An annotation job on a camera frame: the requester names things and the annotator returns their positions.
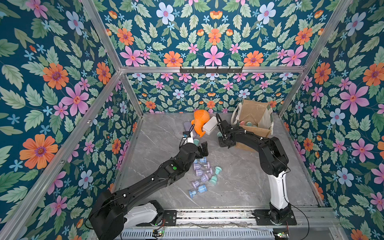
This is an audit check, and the purple hourglass third row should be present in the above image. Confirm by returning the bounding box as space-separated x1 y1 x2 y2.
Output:
196 168 213 177

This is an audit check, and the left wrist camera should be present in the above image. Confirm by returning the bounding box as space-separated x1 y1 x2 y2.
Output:
181 129 195 145

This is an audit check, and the purple hourglass centre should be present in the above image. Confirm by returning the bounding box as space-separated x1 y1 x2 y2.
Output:
192 174 210 189

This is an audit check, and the jute canvas tote bag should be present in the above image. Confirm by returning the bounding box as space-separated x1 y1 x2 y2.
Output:
231 100 274 138

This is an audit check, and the black wall hook rail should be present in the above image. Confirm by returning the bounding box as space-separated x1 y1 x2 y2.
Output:
179 66 243 75

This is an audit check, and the purple hourglass second row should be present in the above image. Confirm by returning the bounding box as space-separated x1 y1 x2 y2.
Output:
193 162 211 170

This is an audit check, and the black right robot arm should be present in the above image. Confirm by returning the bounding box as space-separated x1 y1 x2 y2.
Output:
216 114 292 225

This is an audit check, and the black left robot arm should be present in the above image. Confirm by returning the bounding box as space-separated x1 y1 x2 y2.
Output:
88 142 209 240

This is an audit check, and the blue hourglass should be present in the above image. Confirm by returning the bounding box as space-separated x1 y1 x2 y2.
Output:
189 185 208 199
193 157 207 165

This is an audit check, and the orange plush toy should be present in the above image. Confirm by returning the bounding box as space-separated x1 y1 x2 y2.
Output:
191 110 210 138

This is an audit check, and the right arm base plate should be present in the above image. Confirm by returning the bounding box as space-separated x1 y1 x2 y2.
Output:
253 210 297 226

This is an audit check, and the white rectangular box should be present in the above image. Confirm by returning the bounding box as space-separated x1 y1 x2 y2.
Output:
203 116 218 135

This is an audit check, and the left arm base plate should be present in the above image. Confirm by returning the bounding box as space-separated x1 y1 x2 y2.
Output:
137 210 178 227

